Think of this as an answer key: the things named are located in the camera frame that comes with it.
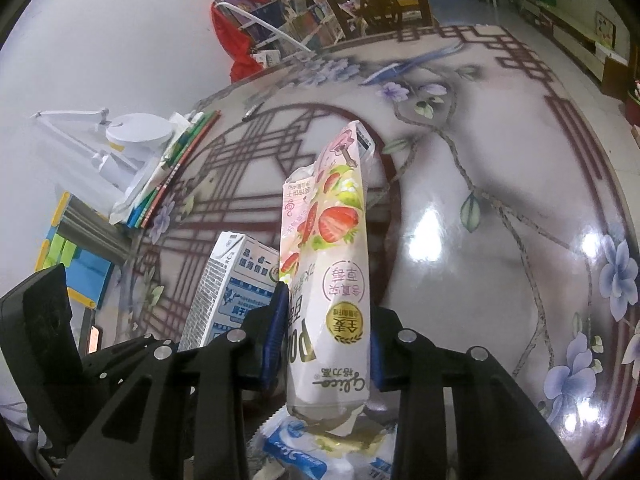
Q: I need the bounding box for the pink strawberry snack packet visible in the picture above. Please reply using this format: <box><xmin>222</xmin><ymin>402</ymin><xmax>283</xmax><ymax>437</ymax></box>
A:
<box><xmin>279</xmin><ymin>119</ymin><xmax>377</xmax><ymax>422</ymax></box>

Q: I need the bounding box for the blue white plastic wrapper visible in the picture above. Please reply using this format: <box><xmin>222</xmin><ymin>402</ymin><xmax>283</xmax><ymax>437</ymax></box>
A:
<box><xmin>249</xmin><ymin>404</ymin><xmax>398</xmax><ymax>480</ymax></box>

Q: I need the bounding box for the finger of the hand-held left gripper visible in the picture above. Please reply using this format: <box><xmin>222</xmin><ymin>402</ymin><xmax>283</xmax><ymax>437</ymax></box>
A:
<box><xmin>81</xmin><ymin>332</ymin><xmax>177</xmax><ymax>388</ymax></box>

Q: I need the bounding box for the white desk lamp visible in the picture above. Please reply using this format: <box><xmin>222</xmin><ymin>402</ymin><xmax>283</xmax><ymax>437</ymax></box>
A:
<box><xmin>29</xmin><ymin>106</ymin><xmax>175</xmax><ymax>198</ymax></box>

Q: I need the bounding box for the white book rack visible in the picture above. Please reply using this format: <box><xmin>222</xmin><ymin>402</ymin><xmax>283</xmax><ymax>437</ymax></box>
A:
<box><xmin>234</xmin><ymin>0</ymin><xmax>347</xmax><ymax>57</ymax></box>

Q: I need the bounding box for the red flower pot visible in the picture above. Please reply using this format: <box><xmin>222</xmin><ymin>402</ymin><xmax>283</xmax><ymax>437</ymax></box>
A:
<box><xmin>624</xmin><ymin>79</ymin><xmax>640</xmax><ymax>127</ymax></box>

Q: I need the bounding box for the red plastic bag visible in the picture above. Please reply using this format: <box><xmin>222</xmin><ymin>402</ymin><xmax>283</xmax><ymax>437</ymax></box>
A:
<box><xmin>210</xmin><ymin>0</ymin><xmax>264</xmax><ymax>84</ymax></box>

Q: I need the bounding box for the bundle of coloured pencils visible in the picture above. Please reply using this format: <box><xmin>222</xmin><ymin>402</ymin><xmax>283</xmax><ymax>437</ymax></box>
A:
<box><xmin>122</xmin><ymin>110</ymin><xmax>222</xmax><ymax>231</ymax></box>

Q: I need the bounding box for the long low television cabinet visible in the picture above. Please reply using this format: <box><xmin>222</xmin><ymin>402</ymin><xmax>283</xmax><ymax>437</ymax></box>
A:
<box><xmin>520</xmin><ymin>0</ymin><xmax>632</xmax><ymax>98</ymax></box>

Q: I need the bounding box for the blue white milk carton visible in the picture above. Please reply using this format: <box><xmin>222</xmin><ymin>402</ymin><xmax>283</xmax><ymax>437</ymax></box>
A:
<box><xmin>177</xmin><ymin>231</ymin><xmax>282</xmax><ymax>352</ymax></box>

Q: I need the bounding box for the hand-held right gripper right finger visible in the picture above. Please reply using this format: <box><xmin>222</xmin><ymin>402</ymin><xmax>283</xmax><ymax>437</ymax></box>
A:
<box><xmin>369</xmin><ymin>306</ymin><xmax>584</xmax><ymax>480</ymax></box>

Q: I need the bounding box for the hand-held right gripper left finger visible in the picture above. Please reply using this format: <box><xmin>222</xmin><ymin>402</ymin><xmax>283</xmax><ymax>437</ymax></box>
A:
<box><xmin>57</xmin><ymin>284</ymin><xmax>291</xmax><ymax>480</ymax></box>

